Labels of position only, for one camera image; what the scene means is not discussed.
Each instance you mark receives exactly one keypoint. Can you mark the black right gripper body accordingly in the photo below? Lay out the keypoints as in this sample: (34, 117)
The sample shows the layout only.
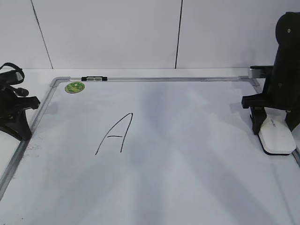
(277, 101)

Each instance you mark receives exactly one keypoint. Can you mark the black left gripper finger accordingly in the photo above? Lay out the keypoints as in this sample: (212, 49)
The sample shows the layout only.
(16, 125)

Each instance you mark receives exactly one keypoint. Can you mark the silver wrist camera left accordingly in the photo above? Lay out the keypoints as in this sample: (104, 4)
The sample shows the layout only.
(12, 77)

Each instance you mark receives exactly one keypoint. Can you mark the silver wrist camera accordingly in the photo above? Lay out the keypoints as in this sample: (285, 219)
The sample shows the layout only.
(260, 71)
(12, 77)

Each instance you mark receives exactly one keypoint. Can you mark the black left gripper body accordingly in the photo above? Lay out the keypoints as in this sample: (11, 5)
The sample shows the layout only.
(14, 100)

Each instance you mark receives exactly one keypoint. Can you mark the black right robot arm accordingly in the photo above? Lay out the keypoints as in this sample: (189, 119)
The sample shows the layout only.
(281, 89)

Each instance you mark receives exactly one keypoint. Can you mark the black and silver board clip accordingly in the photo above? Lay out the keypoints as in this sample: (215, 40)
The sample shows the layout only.
(94, 78)

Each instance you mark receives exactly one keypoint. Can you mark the round green sticker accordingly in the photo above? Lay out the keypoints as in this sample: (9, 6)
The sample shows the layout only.
(74, 87)

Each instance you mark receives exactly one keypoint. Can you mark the white board eraser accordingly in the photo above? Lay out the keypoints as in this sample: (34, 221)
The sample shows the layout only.
(276, 137)

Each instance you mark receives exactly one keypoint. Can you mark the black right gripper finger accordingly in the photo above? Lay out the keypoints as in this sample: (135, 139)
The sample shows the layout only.
(292, 119)
(258, 116)

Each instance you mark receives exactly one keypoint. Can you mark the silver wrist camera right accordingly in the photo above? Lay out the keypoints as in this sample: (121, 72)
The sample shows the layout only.
(260, 71)

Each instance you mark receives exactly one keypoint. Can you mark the white board with grey frame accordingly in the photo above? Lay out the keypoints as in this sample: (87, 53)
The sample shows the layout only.
(150, 153)

